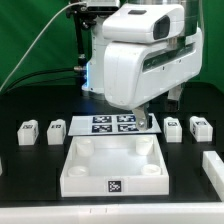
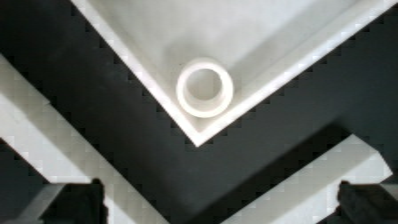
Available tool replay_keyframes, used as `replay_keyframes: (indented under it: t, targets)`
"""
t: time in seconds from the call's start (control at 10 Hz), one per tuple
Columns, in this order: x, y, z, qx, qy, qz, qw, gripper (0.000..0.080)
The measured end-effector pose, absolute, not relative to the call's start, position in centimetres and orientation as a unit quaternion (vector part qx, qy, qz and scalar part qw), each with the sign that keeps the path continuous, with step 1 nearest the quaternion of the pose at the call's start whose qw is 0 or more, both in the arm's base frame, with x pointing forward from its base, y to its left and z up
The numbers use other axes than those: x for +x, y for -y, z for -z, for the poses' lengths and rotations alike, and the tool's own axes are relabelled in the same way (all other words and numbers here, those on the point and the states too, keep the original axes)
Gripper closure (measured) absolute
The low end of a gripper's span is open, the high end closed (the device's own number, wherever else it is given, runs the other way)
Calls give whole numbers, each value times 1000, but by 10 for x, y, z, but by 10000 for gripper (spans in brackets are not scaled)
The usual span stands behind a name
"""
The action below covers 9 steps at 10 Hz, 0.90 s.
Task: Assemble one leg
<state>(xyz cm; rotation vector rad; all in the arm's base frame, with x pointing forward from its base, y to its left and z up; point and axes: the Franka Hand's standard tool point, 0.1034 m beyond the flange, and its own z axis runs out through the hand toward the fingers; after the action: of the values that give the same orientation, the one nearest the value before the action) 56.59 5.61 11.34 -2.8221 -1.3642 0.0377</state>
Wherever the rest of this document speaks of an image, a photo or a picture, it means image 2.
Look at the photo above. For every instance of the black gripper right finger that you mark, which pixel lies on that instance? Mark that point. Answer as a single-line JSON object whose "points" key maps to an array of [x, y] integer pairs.
{"points": [[367, 204]]}

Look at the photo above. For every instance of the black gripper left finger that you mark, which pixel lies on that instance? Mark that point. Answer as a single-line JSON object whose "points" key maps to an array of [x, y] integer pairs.
{"points": [[69, 204]]}

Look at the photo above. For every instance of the white square tabletop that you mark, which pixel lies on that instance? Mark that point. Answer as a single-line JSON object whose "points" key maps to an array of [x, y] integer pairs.
{"points": [[218, 50]]}

